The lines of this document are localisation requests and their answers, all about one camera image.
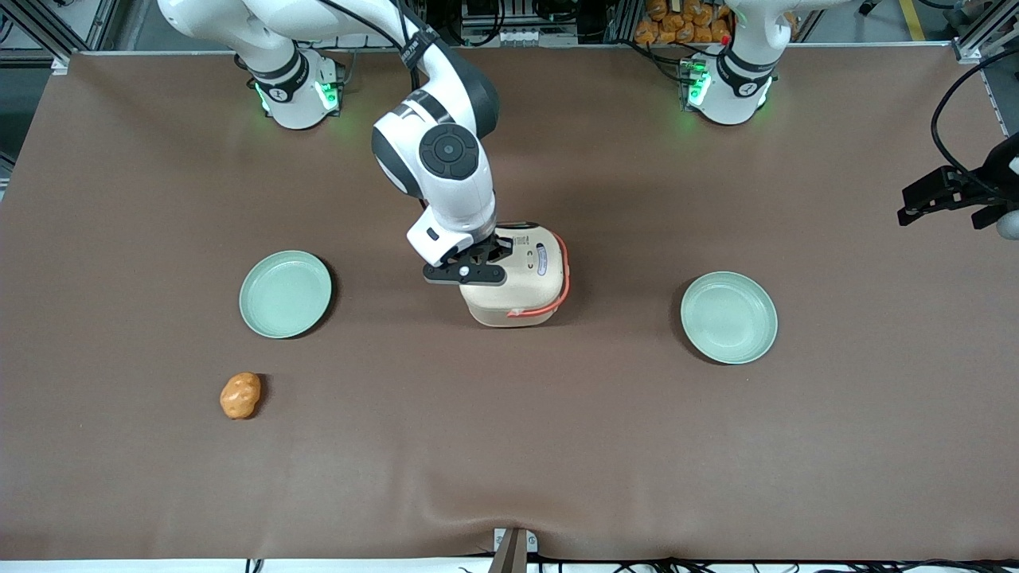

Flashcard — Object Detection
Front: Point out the aluminium frame profile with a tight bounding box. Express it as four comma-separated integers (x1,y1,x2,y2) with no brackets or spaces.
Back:
951,0,1019,66
0,0,122,74

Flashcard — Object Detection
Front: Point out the brown table mat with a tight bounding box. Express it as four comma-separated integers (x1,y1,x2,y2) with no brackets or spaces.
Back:
0,43,1019,563

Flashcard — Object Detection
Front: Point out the orange-brown toy potato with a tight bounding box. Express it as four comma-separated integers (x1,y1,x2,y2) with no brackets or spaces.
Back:
219,372,263,420

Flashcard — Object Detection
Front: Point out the grey metal camera bracket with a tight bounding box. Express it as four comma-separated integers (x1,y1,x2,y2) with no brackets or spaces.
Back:
488,527,539,573

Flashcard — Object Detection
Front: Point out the pale green round plate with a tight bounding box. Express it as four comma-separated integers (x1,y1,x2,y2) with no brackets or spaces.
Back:
239,250,334,340
680,271,779,365

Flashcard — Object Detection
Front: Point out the cream rice cooker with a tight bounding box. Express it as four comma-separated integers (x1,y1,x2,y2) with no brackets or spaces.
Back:
459,221,571,329

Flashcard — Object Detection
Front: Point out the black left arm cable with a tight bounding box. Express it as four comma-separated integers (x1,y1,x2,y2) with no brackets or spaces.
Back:
931,49,1019,200

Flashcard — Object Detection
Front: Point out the bag of orange bread toys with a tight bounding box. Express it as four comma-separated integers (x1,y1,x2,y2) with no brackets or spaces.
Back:
634,0,734,46

